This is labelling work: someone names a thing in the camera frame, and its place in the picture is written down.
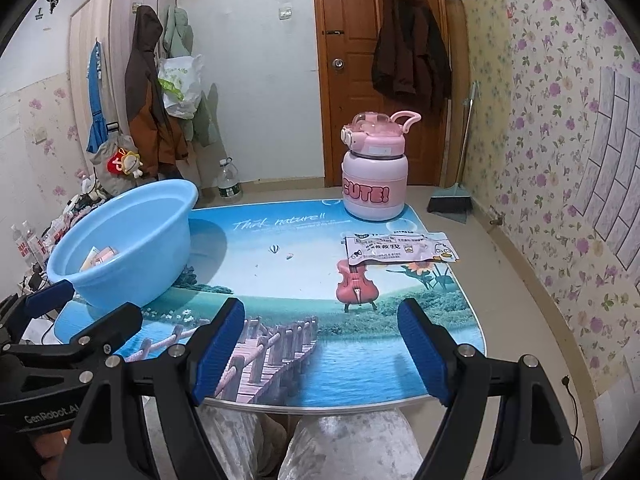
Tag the pale green garment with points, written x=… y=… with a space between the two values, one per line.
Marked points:
x=175 y=35

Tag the grey cloth bag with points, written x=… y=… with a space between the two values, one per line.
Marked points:
x=107 y=147

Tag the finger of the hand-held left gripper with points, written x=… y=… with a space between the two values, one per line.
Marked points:
x=117 y=320
x=50 y=295

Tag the printed snack packet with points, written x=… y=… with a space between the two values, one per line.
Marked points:
x=395 y=250

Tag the blue plastic basin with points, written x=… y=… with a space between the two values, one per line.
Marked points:
x=150 y=240

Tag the pile of mixed small clutter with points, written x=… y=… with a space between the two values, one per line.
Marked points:
x=70 y=215

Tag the person's right leg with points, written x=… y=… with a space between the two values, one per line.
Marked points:
x=350 y=445

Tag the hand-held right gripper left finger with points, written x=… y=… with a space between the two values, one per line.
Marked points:
x=220 y=350

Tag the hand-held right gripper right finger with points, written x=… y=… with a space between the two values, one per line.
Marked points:
x=425 y=350

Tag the pink water bottle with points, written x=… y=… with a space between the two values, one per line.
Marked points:
x=370 y=190

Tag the grey brick wall panel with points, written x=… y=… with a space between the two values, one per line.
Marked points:
x=610 y=170

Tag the white green plastic bag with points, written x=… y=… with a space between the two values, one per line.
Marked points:
x=180 y=85

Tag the pink cylinder container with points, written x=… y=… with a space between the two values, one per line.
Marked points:
x=107 y=254

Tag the brown wooden door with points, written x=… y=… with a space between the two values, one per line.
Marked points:
x=350 y=125

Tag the red plush toy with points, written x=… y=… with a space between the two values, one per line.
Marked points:
x=122 y=162

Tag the grey broom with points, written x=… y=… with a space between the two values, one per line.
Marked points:
x=450 y=202

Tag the metal door knob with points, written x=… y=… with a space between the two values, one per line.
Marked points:
x=338 y=63

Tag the red label plastic bottle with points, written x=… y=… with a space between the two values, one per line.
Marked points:
x=34 y=242
x=21 y=250

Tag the large clear water bottle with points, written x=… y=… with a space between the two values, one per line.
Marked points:
x=229 y=185

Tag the brown orange hanging jacket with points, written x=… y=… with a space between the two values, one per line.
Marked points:
x=145 y=100

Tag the white wall switch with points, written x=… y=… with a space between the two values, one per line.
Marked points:
x=285 y=13

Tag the dark brown hanging jacket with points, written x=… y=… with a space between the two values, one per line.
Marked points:
x=410 y=60

